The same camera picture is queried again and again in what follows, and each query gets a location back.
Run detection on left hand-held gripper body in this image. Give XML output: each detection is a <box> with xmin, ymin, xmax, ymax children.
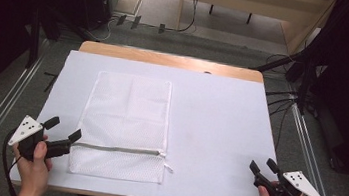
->
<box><xmin>6</xmin><ymin>112</ymin><xmax>76</xmax><ymax>167</ymax></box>

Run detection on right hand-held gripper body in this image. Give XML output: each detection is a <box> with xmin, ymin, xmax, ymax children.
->
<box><xmin>251</xmin><ymin>165</ymin><xmax>329</xmax><ymax>196</ymax></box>

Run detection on white mesh laundry bag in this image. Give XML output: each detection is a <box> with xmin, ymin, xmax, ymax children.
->
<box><xmin>66</xmin><ymin>67</ymin><xmax>186</xmax><ymax>187</ymax></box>

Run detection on person's left hand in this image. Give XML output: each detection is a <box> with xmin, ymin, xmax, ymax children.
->
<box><xmin>7</xmin><ymin>137</ymin><xmax>56</xmax><ymax>196</ymax></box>

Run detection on white table mat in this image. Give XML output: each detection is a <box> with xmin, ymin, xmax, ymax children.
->
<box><xmin>8</xmin><ymin>43</ymin><xmax>289</xmax><ymax>196</ymax></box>

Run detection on black metal stand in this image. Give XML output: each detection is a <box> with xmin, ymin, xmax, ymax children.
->
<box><xmin>24</xmin><ymin>6</ymin><xmax>45</xmax><ymax>71</ymax></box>
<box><xmin>245</xmin><ymin>43</ymin><xmax>318</xmax><ymax>117</ymax></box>

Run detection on wooden table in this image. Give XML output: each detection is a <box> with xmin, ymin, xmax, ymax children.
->
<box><xmin>7</xmin><ymin>33</ymin><xmax>290</xmax><ymax>196</ymax></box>

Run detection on light wooden furniture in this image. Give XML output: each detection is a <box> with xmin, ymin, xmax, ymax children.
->
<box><xmin>174</xmin><ymin>0</ymin><xmax>339</xmax><ymax>61</ymax></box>

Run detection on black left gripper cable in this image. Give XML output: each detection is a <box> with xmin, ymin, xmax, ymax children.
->
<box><xmin>0</xmin><ymin>127</ymin><xmax>27</xmax><ymax>196</ymax></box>

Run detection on black floor cables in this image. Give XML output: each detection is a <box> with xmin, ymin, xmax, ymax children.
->
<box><xmin>255</xmin><ymin>52</ymin><xmax>306</xmax><ymax>154</ymax></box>

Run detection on white floor cable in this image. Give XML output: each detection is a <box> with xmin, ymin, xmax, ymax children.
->
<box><xmin>83</xmin><ymin>13</ymin><xmax>120</xmax><ymax>45</ymax></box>

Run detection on black hanging cable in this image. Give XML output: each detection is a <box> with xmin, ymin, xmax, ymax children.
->
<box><xmin>162</xmin><ymin>0</ymin><xmax>203</xmax><ymax>36</ymax></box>

